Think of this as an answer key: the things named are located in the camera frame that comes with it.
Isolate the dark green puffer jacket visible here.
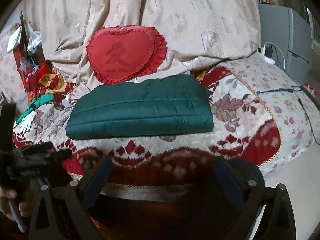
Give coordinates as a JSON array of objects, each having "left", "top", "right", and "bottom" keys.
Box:
[{"left": 66, "top": 74, "right": 214, "bottom": 140}]

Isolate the person's left hand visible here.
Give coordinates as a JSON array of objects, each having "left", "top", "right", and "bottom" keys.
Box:
[{"left": 1, "top": 181, "right": 36, "bottom": 221}]

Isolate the teal green cloth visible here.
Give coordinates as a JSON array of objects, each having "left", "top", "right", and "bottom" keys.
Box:
[{"left": 15, "top": 94, "right": 54, "bottom": 124}]

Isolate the pink floral curtain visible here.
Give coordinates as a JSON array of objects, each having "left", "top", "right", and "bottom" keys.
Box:
[{"left": 0, "top": 23, "right": 27, "bottom": 102}]

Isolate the red and yellow floral cloth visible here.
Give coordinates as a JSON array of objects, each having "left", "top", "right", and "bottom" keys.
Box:
[{"left": 23, "top": 59, "right": 75, "bottom": 103}]

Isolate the floral plush blanket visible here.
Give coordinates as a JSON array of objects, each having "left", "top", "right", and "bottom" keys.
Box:
[{"left": 13, "top": 53, "right": 319, "bottom": 187}]

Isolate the white plastic bag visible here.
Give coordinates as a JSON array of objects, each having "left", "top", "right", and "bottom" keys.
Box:
[{"left": 27, "top": 23, "right": 42, "bottom": 53}]

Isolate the red heart-shaped ruffled pillow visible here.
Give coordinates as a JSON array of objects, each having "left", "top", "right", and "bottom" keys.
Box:
[{"left": 86, "top": 25, "right": 167, "bottom": 85}]

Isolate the white power strip with chargers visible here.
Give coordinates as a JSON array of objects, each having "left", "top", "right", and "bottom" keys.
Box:
[{"left": 258, "top": 42, "right": 286, "bottom": 67}]

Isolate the grey cabinet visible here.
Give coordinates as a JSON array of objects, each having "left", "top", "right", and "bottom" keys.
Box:
[{"left": 258, "top": 4, "right": 312, "bottom": 84}]

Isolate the beige embossed bedspread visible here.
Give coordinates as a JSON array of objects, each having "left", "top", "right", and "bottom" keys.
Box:
[{"left": 19, "top": 0, "right": 261, "bottom": 102}]

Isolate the blue cord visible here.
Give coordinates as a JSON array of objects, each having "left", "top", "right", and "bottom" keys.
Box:
[{"left": 255, "top": 87, "right": 295, "bottom": 95}]

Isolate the black cable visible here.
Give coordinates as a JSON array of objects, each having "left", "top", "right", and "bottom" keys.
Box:
[{"left": 291, "top": 85, "right": 320, "bottom": 145}]

